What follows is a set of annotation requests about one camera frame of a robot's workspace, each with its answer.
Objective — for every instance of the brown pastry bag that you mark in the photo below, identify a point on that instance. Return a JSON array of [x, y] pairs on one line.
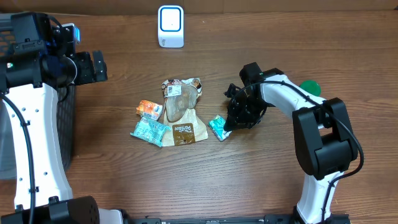
[[180, 115]]

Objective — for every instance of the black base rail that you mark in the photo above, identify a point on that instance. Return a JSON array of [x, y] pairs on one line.
[[242, 220]]

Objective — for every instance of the green white tissue pack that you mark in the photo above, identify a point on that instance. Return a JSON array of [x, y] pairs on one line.
[[217, 126]]

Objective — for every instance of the orange snack packet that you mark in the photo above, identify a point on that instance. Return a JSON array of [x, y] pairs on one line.
[[149, 109]]

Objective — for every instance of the green lid jar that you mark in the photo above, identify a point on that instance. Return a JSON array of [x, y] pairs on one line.
[[311, 87]]

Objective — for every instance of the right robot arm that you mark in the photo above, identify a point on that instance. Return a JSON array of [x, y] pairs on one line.
[[325, 144]]

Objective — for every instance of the grey plastic basket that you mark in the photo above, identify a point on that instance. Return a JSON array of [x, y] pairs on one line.
[[65, 118]]

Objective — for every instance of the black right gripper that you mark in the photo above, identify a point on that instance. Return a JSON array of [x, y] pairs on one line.
[[238, 121]]

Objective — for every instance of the teal white snack packet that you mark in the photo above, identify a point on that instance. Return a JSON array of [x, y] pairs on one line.
[[150, 131]]

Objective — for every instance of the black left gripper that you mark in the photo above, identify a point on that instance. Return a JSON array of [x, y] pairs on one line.
[[89, 75]]

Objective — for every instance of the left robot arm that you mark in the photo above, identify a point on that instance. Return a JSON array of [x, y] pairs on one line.
[[41, 60]]

